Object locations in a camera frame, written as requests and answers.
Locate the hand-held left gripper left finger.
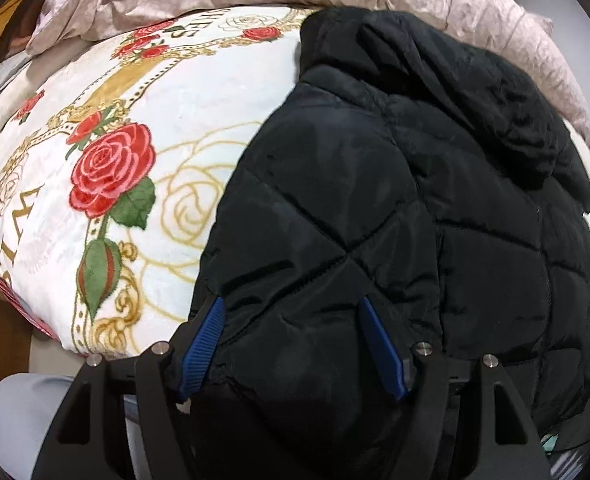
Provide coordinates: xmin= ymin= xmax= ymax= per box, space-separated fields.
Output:
xmin=30 ymin=295 xmax=227 ymax=480

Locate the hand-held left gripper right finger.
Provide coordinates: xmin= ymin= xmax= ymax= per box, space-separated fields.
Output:
xmin=357 ymin=296 xmax=550 ymax=480

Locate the black puffer jacket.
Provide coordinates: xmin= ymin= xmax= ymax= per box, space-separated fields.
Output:
xmin=187 ymin=7 xmax=590 ymax=480

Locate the rose printed white blanket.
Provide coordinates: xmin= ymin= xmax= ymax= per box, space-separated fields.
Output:
xmin=0 ymin=5 xmax=590 ymax=358

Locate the brown blanket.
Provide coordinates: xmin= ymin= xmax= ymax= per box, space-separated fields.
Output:
xmin=0 ymin=5 xmax=46 ymax=67

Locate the wooden bed headboard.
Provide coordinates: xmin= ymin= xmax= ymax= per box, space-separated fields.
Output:
xmin=0 ymin=0 xmax=60 ymax=71

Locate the black cable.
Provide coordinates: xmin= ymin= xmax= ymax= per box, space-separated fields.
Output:
xmin=540 ymin=425 xmax=590 ymax=455

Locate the wooden bed side rail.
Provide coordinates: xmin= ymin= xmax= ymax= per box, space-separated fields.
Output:
xmin=0 ymin=285 xmax=38 ymax=386

